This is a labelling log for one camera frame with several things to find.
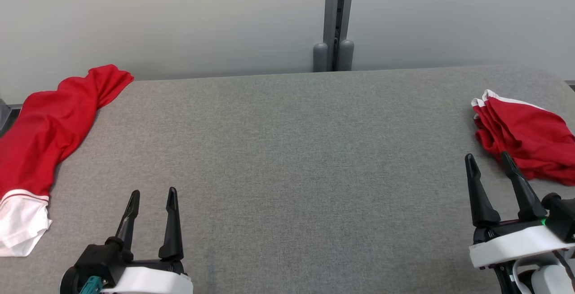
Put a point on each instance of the red shorts with white stripe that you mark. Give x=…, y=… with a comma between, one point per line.
x=530, y=137

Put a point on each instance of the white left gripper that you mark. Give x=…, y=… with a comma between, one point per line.
x=152, y=280

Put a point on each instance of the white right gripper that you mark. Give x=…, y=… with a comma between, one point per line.
x=516, y=242

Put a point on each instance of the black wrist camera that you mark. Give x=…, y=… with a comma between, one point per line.
x=94, y=260
x=561, y=215

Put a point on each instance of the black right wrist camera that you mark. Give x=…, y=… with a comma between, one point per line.
x=561, y=215

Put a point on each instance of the grey cylindrical post foot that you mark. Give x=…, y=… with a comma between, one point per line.
x=346, y=56
x=320, y=58

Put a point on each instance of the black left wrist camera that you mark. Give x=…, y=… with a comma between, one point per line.
x=94, y=260

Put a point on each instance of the grey metal partition post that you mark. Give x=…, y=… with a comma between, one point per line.
x=3, y=114
x=338, y=6

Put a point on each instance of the red T-shirt with white sleeves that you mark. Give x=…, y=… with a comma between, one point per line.
x=49, y=128

